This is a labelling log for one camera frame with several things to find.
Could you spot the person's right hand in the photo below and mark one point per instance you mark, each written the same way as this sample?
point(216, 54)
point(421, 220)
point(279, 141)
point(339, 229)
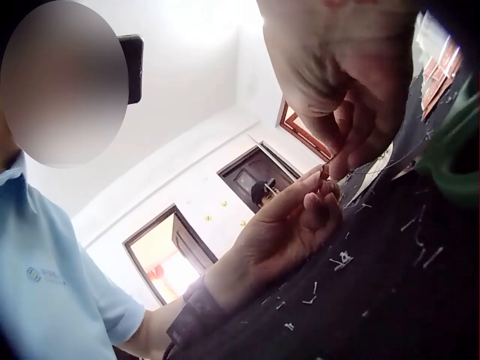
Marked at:
point(337, 48)

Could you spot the person's left hand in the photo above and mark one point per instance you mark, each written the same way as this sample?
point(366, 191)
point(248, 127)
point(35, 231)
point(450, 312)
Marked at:
point(270, 240)

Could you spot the person's left thumb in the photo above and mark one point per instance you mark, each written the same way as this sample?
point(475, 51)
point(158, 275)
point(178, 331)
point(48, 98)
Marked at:
point(300, 182)

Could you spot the person's left index finger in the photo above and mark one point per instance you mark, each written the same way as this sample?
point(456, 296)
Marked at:
point(332, 189)

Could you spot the person's left fingers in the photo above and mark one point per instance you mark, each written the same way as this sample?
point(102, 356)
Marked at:
point(318, 215)

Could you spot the person's right thumb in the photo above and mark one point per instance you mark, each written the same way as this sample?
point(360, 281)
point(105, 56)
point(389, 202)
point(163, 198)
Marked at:
point(318, 131)

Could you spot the person's right fingers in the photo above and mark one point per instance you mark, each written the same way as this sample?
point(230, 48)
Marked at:
point(371, 123)

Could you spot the red framed window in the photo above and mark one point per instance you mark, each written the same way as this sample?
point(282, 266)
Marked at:
point(300, 127)

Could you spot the dark wooden door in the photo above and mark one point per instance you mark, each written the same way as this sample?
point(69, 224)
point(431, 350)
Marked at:
point(243, 176)

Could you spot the black work mat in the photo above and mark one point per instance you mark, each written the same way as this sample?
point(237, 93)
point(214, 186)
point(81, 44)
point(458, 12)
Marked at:
point(375, 281)

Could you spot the green plastic object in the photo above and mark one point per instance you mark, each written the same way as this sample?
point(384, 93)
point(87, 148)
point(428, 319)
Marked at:
point(453, 150)

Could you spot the red brown boxes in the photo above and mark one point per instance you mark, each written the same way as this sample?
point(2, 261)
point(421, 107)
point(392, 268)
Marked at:
point(440, 69)

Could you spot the black wrist band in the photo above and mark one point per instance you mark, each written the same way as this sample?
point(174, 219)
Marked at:
point(198, 311)

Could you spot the open dark framed doorway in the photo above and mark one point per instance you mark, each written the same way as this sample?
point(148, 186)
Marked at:
point(165, 255)

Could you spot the person's body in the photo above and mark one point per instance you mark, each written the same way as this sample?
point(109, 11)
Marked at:
point(48, 270)

